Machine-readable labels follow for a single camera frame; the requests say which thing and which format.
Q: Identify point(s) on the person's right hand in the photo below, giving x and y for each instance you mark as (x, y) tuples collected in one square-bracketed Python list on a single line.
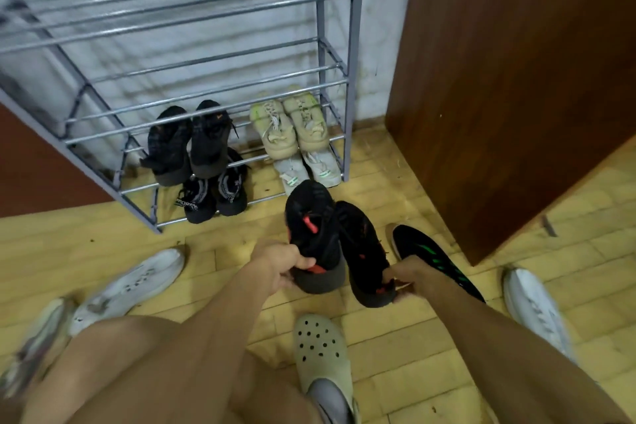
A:
[(420, 277)]

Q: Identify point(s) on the person's left hand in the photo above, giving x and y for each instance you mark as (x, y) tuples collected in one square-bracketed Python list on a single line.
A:
[(280, 262)]

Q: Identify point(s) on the black sneaker green stripes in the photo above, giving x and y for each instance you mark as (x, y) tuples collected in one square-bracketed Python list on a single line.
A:
[(427, 252)]

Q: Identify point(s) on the black sneaker red patches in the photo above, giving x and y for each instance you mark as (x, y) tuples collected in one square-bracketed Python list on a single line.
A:
[(313, 225), (365, 250)]

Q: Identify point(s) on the white knit sneaker green stripe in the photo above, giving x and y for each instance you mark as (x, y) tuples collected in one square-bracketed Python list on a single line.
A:
[(290, 172), (323, 168)]

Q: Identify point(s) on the black sneaker grey stripes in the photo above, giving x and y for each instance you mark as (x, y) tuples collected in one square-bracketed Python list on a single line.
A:
[(232, 185), (196, 200)]

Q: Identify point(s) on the plain white sneaker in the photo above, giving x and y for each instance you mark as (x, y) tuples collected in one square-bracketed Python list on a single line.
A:
[(536, 309), (129, 284)]

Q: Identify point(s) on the beige sneaker neon yellow accent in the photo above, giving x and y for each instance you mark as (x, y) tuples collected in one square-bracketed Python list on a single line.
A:
[(309, 120), (274, 128)]

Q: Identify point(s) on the black sneaker orange marks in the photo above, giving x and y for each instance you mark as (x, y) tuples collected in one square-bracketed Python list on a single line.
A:
[(211, 138), (166, 145)]

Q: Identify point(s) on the grey metal shoe rack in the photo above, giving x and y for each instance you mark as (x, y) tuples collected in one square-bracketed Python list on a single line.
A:
[(354, 66)]

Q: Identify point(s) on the grey purple sneaker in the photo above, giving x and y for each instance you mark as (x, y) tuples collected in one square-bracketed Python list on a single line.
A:
[(35, 344)]

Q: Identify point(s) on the person's right forearm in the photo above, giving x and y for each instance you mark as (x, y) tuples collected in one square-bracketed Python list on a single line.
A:
[(497, 354)]

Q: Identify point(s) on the person's left forearm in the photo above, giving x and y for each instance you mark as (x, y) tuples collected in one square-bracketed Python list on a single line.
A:
[(213, 339)]

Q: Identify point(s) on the person's bare leg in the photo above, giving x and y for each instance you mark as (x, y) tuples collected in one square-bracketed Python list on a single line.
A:
[(89, 379)]

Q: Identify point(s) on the beige perforated clog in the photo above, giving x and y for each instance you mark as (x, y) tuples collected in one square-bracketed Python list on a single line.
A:
[(320, 354)]

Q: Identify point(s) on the grey sock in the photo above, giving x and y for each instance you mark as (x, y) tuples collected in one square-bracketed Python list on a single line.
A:
[(330, 401)]

